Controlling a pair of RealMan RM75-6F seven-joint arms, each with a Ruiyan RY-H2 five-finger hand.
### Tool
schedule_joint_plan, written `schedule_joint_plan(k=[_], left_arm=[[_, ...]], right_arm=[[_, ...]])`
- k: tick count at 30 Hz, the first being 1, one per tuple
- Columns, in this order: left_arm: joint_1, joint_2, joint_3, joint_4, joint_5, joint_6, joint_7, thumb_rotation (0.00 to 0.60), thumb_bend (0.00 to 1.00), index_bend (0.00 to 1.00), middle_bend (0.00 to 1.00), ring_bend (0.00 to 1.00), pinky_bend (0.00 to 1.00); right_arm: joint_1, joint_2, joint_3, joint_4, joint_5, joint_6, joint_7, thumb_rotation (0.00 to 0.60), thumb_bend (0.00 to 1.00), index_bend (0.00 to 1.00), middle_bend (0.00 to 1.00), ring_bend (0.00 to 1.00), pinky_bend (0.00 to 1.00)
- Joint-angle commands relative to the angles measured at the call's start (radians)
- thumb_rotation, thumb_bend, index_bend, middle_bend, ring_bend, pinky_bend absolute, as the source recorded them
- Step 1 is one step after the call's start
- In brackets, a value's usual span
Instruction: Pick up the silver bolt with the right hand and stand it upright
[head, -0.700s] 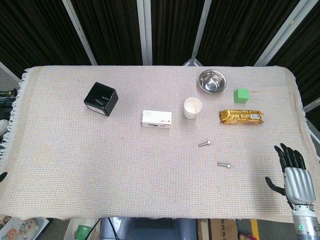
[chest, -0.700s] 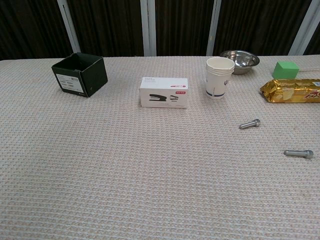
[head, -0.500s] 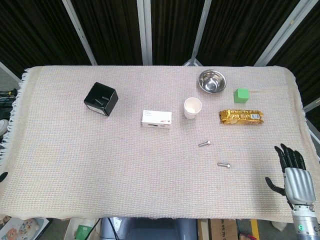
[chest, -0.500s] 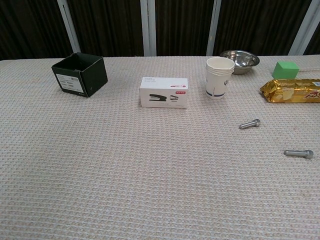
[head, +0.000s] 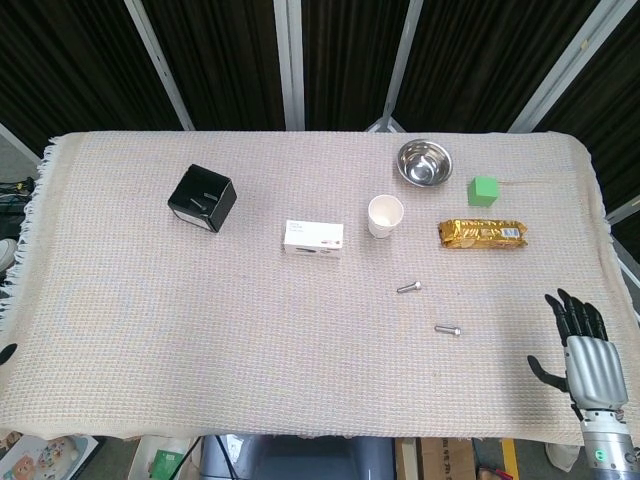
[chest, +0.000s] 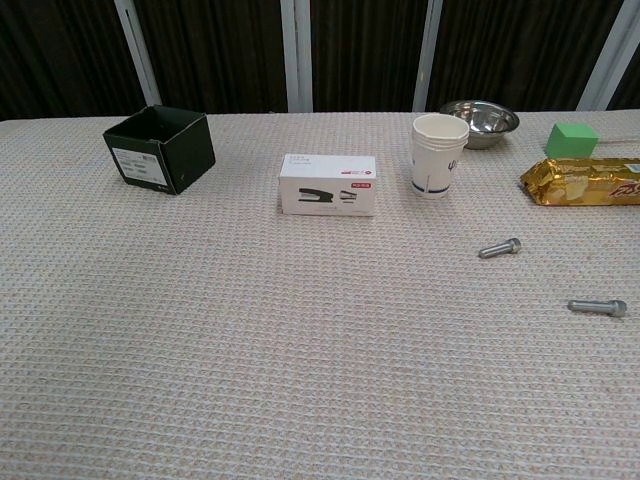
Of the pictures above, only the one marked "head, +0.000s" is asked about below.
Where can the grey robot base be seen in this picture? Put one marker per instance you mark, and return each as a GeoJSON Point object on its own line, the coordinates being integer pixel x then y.
{"type": "Point", "coordinates": [300, 457]}

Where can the white paper cup stack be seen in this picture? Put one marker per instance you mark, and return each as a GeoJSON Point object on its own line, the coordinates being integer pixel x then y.
{"type": "Point", "coordinates": [385, 212]}

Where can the white partition post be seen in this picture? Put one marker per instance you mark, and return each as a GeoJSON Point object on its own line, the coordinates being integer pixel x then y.
{"type": "Point", "coordinates": [401, 60]}
{"type": "Point", "coordinates": [569, 60]}
{"type": "Point", "coordinates": [158, 60]}
{"type": "Point", "coordinates": [290, 60]}

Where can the right robot hand grey black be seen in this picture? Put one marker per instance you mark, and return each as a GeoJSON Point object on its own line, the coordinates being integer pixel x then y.
{"type": "Point", "coordinates": [595, 370]}

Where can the small grey bolt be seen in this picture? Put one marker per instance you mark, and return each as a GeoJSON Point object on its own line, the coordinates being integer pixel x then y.
{"type": "Point", "coordinates": [198, 203]}

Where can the white stapler box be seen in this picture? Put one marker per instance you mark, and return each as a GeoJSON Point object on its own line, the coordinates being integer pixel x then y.
{"type": "Point", "coordinates": [312, 231]}

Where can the black open cardboard box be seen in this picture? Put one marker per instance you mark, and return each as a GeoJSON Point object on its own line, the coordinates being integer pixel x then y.
{"type": "Point", "coordinates": [226, 200]}

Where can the green cube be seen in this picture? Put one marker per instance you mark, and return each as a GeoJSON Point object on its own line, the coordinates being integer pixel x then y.
{"type": "Point", "coordinates": [482, 192]}

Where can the stainless steel bowl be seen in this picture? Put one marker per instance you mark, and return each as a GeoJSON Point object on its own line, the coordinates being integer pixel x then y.
{"type": "Point", "coordinates": [425, 165]}

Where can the beige woven tablecloth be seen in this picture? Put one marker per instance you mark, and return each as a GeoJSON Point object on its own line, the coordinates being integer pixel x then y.
{"type": "Point", "coordinates": [200, 325]}

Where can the brown cardboard box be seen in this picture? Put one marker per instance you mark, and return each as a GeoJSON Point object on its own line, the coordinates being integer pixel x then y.
{"type": "Point", "coordinates": [435, 460]}

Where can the white metal frame bar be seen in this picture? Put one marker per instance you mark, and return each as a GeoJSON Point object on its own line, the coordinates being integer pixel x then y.
{"type": "Point", "coordinates": [625, 207]}
{"type": "Point", "coordinates": [17, 142]}

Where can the silver hex head bolt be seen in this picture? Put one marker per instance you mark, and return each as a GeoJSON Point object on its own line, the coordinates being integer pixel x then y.
{"type": "Point", "coordinates": [408, 287]}
{"type": "Point", "coordinates": [446, 329]}

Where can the white shoe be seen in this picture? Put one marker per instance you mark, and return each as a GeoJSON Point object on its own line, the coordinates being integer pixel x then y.
{"type": "Point", "coordinates": [7, 255]}

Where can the left robot hand black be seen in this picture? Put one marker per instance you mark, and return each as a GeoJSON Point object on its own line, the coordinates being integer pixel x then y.
{"type": "Point", "coordinates": [7, 353]}

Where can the gold foil biscuit pack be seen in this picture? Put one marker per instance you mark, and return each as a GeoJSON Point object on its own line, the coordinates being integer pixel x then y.
{"type": "Point", "coordinates": [480, 235]}

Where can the green packet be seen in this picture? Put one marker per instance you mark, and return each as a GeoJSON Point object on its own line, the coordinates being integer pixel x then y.
{"type": "Point", "coordinates": [166, 462]}

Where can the colourful printed box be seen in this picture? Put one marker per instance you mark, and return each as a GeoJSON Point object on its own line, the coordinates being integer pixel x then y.
{"type": "Point", "coordinates": [40, 457]}

